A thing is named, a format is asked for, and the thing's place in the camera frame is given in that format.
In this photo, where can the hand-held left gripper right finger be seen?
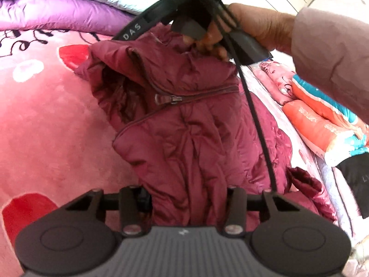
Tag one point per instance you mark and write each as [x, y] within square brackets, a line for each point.
[235, 206]

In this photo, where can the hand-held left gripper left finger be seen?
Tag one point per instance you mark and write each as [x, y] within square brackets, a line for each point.
[144, 199]

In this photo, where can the maroon puffer jacket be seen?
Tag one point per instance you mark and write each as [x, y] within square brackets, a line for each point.
[187, 127]

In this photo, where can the black garment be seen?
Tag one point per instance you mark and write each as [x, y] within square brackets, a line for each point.
[354, 179]

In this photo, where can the pink cartoon pillow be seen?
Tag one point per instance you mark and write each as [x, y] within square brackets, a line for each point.
[276, 80]

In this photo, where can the pink plush blanket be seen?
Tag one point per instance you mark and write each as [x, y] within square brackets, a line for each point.
[49, 127]

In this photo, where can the purple quilt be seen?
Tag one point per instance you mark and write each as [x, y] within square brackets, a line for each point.
[57, 11]

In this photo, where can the person's right hand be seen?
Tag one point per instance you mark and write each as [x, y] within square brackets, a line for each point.
[268, 26]

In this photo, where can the orange and teal quilt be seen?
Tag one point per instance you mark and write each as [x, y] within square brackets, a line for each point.
[323, 121]

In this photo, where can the person's right forearm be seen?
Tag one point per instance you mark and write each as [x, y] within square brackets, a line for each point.
[331, 54]

